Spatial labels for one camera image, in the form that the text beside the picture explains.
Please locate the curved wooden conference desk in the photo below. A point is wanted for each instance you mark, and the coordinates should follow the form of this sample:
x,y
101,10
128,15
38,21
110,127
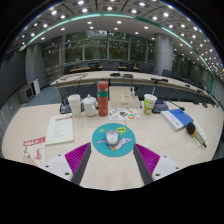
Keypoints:
x,y
100,76

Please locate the green and white paper cup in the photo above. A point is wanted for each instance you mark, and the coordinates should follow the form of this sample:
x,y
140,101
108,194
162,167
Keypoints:
x,y
149,105

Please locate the dark desk microphone base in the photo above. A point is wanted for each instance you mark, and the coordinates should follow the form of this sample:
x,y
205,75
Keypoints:
x,y
64,109

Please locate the blue and white book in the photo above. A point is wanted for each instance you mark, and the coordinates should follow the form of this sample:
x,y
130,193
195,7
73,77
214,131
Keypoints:
x,y
176,119

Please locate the dark office chairs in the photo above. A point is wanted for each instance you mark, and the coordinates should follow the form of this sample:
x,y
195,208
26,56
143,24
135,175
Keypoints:
x,y
110,66

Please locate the colourful sticker sheet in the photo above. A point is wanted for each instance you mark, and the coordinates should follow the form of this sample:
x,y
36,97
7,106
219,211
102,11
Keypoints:
x,y
124,114

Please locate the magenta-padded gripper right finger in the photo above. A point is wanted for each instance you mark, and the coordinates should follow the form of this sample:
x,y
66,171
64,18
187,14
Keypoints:
x,y
163,166

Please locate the silver grey computer mouse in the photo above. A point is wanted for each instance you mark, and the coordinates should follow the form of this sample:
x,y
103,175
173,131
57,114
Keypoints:
x,y
112,137

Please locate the white lidded ceramic mug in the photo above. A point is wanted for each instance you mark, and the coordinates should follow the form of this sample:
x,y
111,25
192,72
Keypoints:
x,y
89,106

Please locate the round ceiling lights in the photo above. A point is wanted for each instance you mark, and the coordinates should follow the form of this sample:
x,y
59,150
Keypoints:
x,y
109,8

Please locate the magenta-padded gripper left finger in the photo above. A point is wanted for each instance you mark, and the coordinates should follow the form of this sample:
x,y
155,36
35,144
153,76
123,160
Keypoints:
x,y
61,165

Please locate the red thermos bottle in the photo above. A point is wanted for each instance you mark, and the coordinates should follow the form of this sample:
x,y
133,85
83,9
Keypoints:
x,y
102,100

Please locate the white paper document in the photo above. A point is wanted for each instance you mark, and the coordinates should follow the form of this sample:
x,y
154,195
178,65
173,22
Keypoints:
x,y
60,129

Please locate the dark conference desk unit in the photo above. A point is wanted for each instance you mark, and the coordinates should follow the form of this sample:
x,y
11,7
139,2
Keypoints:
x,y
161,107

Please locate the red and white booklet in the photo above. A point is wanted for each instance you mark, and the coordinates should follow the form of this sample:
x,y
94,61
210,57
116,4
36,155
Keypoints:
x,y
34,150

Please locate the round teal cartoon mouse pad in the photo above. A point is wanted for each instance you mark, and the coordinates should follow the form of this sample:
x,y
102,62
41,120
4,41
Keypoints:
x,y
100,146

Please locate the stack of white paper cups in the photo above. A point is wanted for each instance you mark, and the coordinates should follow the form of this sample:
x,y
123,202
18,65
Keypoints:
x,y
75,106

